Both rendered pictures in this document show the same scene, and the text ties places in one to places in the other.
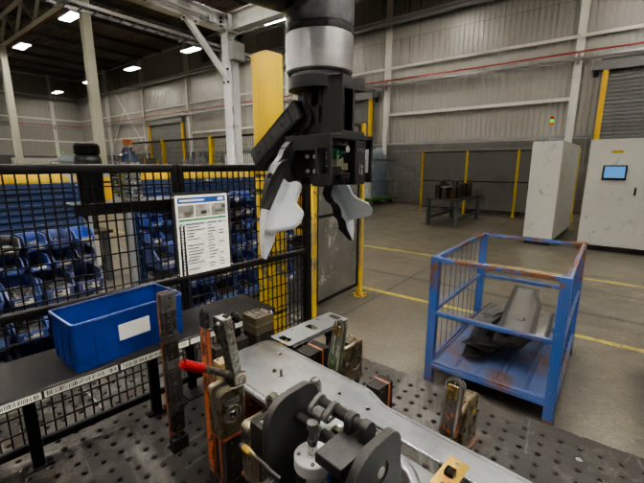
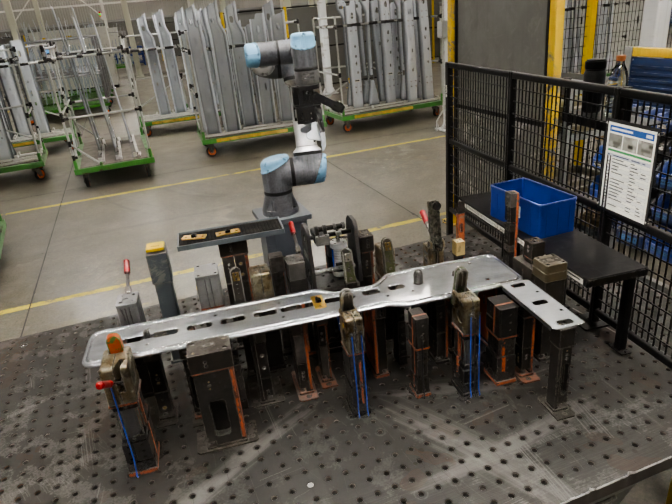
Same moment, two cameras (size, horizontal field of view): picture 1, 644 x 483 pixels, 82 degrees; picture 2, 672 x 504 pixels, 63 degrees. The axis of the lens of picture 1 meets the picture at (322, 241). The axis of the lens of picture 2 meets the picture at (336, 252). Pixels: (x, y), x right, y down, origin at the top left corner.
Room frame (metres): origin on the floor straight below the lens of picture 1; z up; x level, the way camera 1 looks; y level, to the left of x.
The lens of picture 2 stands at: (1.49, -1.47, 1.85)
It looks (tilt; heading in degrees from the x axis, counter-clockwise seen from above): 24 degrees down; 124
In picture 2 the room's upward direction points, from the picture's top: 5 degrees counter-clockwise
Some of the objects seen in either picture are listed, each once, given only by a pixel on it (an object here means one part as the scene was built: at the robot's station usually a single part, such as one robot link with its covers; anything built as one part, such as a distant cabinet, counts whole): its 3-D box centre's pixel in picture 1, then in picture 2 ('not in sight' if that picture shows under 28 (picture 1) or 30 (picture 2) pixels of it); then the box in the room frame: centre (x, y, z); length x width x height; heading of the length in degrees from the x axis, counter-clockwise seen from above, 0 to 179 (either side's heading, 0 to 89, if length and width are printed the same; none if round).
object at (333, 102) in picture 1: (324, 135); (307, 104); (0.44, 0.00, 1.58); 0.09 x 0.08 x 0.12; 45
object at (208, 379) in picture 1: (209, 402); (460, 265); (0.84, 0.29, 0.95); 0.03 x 0.01 x 0.50; 46
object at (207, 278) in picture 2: not in sight; (217, 323); (0.22, -0.35, 0.90); 0.13 x 0.10 x 0.41; 136
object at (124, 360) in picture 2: not in sight; (131, 411); (0.29, -0.78, 0.88); 0.15 x 0.11 x 0.36; 136
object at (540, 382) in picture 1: (509, 310); not in sight; (2.63, -1.42, 0.47); 1.20 x 0.80 x 0.95; 142
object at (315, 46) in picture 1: (321, 60); (307, 78); (0.45, 0.00, 1.66); 0.08 x 0.08 x 0.05
